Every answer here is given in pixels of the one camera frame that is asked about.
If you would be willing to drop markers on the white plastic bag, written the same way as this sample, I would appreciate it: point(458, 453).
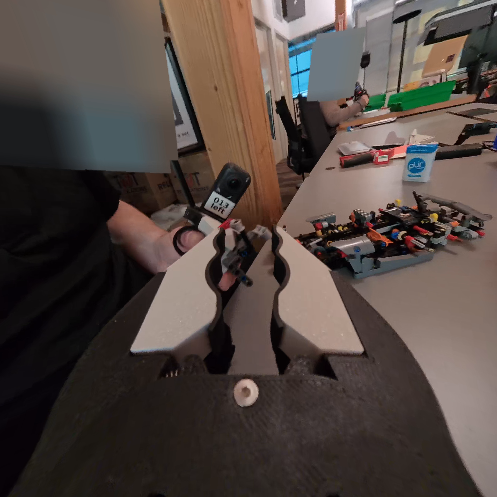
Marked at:
point(167, 218)

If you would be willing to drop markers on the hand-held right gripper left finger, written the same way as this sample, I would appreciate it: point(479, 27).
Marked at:
point(178, 311)

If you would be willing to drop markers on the black power brick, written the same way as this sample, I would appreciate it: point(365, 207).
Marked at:
point(458, 152)

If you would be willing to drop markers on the cardboard box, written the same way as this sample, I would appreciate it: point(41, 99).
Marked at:
point(142, 190)
point(201, 174)

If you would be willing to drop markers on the small grey lego assembly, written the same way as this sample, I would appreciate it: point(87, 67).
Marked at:
point(235, 259)

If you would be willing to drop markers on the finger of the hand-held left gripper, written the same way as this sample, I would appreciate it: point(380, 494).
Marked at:
point(206, 226)

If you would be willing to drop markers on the black office chair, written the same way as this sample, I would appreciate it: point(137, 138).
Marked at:
point(311, 127)

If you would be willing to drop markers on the person's left forearm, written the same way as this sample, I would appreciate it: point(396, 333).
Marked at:
point(132, 228)

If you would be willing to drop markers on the black floor lamp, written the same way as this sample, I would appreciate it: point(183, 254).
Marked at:
point(404, 47)

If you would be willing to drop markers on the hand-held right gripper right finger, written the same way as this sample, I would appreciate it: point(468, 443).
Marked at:
point(316, 311)

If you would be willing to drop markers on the small red box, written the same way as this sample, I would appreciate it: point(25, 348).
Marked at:
point(380, 158)

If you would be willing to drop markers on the multicoloured lego car chassis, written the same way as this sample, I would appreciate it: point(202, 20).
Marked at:
point(388, 241)

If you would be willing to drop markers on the white blue gum container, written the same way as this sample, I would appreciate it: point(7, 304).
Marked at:
point(419, 164)

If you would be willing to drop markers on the green bin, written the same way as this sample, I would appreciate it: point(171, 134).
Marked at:
point(374, 100)
point(419, 96)

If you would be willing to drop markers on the cardboard panel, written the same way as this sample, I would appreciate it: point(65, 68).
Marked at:
point(442, 56)

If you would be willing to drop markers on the black thin stand leg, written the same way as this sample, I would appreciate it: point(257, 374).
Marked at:
point(183, 184)

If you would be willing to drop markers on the wooden post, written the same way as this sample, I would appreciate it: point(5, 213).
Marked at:
point(226, 115)

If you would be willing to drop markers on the person's left hand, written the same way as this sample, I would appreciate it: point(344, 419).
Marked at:
point(171, 250)

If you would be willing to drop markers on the red black tool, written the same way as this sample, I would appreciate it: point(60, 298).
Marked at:
point(356, 159)

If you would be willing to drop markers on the silver pouch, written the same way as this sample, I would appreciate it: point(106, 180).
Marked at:
point(354, 147)

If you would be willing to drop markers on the framed marker poster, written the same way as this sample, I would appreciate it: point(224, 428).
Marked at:
point(183, 115)

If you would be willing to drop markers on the white folded paper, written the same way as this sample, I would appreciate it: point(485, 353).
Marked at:
point(419, 136)

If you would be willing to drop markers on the red paper sheet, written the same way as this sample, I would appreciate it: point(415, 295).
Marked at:
point(396, 152)

